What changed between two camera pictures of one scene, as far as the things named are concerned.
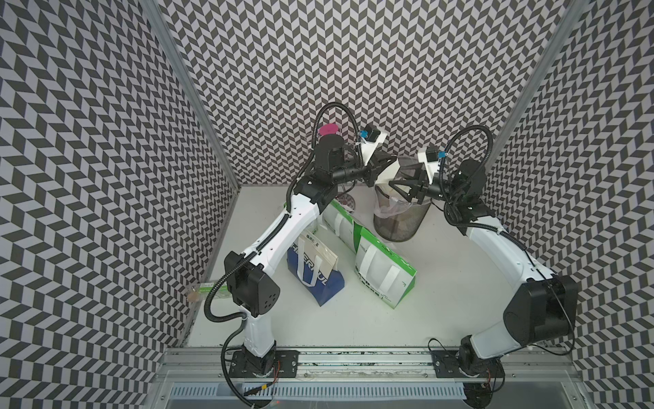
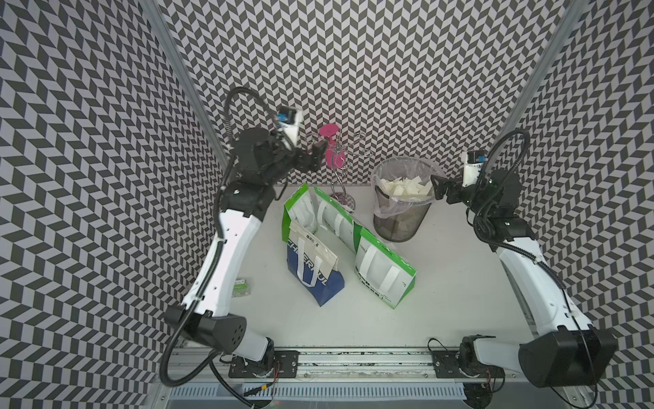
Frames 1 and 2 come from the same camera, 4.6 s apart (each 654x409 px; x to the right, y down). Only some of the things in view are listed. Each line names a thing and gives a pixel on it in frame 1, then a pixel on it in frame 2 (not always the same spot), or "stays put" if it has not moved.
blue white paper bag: [313, 264] stays put
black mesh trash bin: [396, 217] stays put
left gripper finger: [380, 159] to [321, 146]
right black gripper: [416, 187] to [439, 190]
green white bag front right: [382, 270] stays put
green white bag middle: [341, 222] stays put
